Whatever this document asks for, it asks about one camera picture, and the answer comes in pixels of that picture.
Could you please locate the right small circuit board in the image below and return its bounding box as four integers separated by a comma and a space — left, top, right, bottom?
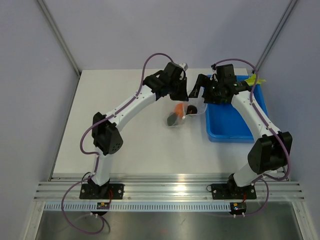
230, 202, 247, 215

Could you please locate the small circuit board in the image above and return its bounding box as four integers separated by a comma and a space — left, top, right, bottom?
96, 202, 110, 210
230, 202, 247, 215

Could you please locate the left small circuit board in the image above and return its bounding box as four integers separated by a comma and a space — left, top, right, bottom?
96, 202, 110, 210

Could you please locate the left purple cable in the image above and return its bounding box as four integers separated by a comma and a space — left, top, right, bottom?
60, 52, 177, 235

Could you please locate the left aluminium frame post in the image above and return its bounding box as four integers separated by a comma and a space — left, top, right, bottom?
35, 0, 82, 79

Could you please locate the purple cable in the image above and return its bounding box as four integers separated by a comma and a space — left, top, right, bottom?
60, 52, 177, 235
211, 58, 293, 218

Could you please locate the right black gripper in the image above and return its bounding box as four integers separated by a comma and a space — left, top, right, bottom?
189, 74, 224, 105

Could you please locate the orange persimmon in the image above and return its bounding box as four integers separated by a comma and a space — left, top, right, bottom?
174, 103, 185, 118

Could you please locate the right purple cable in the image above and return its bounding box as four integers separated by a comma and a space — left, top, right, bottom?
211, 58, 293, 218

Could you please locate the right aluminium frame post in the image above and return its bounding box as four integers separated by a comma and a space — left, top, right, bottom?
255, 0, 300, 72

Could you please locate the dark green avocado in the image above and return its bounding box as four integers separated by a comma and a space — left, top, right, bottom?
166, 112, 178, 127

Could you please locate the dark purple plum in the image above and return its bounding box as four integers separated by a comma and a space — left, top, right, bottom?
186, 105, 198, 115

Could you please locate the green white leek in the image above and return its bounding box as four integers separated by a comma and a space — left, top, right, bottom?
244, 74, 266, 87

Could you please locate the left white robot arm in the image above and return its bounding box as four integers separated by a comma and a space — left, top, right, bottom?
90, 62, 188, 199

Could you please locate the clear zip top bag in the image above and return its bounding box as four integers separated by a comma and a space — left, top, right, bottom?
164, 87, 208, 128

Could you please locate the aluminium mounting rail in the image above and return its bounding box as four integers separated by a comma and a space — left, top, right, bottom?
34, 174, 305, 202

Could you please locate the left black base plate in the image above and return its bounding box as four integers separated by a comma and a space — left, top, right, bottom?
79, 182, 124, 200

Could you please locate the white slotted cable duct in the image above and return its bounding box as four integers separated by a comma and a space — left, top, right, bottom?
44, 201, 231, 212

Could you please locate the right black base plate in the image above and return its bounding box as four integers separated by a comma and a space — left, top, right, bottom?
209, 183, 257, 200

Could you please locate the aluminium frame post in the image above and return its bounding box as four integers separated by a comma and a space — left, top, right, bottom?
255, 0, 300, 72
35, 0, 82, 79

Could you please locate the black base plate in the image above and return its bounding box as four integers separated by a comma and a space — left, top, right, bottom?
79, 182, 124, 200
209, 183, 257, 200

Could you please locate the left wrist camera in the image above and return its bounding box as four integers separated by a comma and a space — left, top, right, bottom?
178, 63, 189, 72

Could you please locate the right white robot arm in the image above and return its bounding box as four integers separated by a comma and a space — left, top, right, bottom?
189, 64, 293, 198

